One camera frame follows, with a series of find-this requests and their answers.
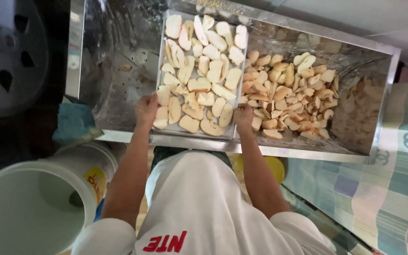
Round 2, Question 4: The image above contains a pastel checkered tablecloth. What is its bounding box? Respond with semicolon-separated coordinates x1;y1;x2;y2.
281;81;408;255

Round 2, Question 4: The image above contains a pile of browned fruit slices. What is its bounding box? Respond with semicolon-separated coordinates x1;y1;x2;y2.
238;50;340;141

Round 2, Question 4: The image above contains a grey disc with holes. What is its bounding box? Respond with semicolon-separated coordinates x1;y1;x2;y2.
0;0;49;118

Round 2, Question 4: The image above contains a person's white shirt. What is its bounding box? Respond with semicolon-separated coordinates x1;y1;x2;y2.
71;150;336;255

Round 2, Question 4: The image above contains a teal cloth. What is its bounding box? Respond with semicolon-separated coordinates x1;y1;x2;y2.
52;103;104;146

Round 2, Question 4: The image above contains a stainless steel trough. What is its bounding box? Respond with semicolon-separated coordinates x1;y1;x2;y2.
65;0;402;164

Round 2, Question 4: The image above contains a yellow round plastic object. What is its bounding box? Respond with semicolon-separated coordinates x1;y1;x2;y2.
236;155;285;185

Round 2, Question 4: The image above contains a person's right hand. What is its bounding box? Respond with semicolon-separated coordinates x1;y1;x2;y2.
233;103;254;134

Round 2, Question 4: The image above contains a heap of pale fruit slices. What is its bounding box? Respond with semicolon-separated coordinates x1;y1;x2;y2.
153;14;249;137

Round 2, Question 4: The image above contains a person's left hand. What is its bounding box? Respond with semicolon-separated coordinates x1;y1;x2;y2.
135;93;159;130

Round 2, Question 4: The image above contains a white plastic bucket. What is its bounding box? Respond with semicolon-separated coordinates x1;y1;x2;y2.
0;142;119;255

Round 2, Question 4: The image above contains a rectangular metal tray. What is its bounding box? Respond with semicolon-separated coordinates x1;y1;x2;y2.
152;9;250;142

